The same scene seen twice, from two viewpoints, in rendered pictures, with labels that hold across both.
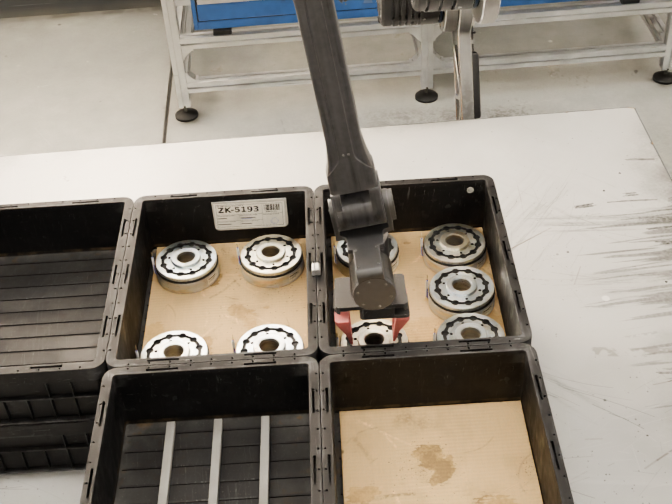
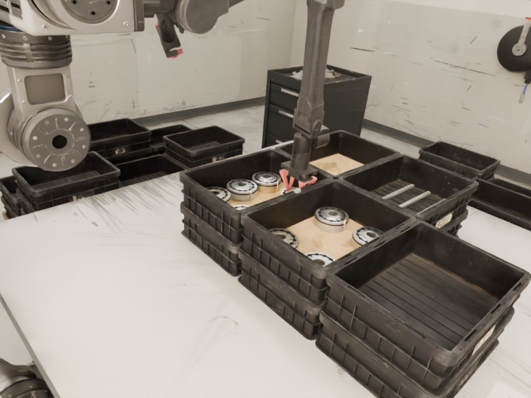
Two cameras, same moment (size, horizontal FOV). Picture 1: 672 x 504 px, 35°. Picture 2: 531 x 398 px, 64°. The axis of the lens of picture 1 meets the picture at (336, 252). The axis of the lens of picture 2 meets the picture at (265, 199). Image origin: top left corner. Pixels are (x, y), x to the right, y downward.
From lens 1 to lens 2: 228 cm
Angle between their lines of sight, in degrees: 100
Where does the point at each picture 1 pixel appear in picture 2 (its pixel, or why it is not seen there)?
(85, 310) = (387, 297)
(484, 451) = not seen: hidden behind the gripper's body
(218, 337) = (339, 242)
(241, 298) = (310, 247)
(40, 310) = (413, 315)
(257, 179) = (144, 373)
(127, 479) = not seen: hidden behind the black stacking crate
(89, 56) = not seen: outside the picture
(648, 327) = (178, 193)
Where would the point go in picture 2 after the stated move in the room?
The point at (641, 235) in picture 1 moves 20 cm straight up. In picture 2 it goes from (112, 205) to (107, 154)
